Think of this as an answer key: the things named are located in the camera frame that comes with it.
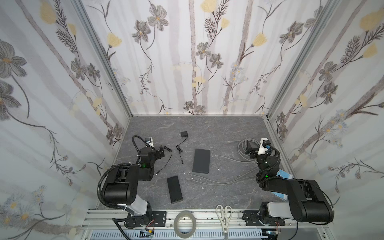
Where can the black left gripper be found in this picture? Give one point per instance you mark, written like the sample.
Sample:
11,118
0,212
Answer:
160,151

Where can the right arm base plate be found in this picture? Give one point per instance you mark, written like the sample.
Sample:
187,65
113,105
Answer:
257,219

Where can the blue face mask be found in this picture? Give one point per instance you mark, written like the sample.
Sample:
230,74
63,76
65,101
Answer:
282,187

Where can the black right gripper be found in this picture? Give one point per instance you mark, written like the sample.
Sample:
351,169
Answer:
252,151

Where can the black power adapter with cable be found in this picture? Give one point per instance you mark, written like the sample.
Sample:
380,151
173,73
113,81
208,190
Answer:
168,162

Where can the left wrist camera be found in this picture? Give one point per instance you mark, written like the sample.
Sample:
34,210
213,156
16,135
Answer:
150,142

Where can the clear tape roll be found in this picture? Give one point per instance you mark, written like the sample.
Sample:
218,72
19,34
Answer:
185,225

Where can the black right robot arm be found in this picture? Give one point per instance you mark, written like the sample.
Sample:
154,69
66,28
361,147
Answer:
306,202

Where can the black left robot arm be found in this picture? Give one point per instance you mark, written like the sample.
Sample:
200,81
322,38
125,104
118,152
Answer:
118,186

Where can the white handled scissors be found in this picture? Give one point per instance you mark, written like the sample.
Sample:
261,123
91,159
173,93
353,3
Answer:
224,214

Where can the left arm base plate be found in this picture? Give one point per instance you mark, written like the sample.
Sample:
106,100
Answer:
155,219

